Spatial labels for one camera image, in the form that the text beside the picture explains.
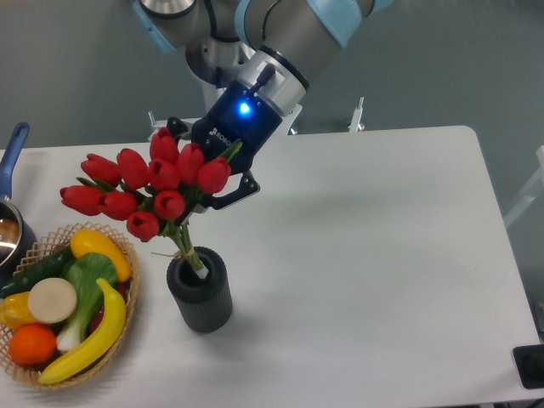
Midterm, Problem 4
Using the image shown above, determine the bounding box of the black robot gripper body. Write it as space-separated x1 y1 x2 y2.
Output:
191 64 281 174

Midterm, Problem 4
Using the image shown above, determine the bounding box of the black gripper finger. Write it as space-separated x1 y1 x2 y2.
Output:
176 170 260 225
167 116 192 143

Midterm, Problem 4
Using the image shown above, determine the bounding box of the red tulip bouquet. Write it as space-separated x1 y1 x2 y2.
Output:
60 127 242 280

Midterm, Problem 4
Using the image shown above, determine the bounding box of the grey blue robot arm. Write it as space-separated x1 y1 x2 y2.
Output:
133 1 386 224

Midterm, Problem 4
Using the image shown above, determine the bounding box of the dark grey ribbed vase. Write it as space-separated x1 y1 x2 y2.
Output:
167 246 233 333

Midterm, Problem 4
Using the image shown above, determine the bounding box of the yellow squash toy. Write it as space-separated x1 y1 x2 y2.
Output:
70 229 132 283

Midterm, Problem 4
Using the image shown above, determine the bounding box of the red fruit toy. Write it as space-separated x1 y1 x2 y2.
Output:
88 282 129 335

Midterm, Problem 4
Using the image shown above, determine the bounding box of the woven wicker basket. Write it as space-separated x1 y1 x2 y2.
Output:
1 223 140 390

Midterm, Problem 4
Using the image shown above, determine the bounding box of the green bok choy toy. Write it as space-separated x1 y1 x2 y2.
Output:
57 252 117 354

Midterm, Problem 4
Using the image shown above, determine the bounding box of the green cucumber toy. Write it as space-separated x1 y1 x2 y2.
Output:
1 246 75 299

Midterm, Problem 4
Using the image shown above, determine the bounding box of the yellow plastic banana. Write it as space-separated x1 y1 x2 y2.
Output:
38 278 127 385

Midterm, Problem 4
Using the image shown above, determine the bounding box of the beige round radish slice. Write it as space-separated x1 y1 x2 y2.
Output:
27 278 77 324

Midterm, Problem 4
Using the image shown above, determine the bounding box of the yellow bell pepper toy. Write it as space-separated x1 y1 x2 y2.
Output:
1 292 38 330

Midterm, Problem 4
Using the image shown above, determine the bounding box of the orange plastic orange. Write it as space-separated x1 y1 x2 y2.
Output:
8 324 56 366

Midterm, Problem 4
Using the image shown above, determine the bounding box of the black device table corner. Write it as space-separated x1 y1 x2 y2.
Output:
513 344 544 389

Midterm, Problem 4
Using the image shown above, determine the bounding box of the dark pot blue handle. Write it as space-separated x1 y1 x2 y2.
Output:
1 122 37 286

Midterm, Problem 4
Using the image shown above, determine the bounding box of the white frame at right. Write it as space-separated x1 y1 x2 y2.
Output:
503 146 543 229

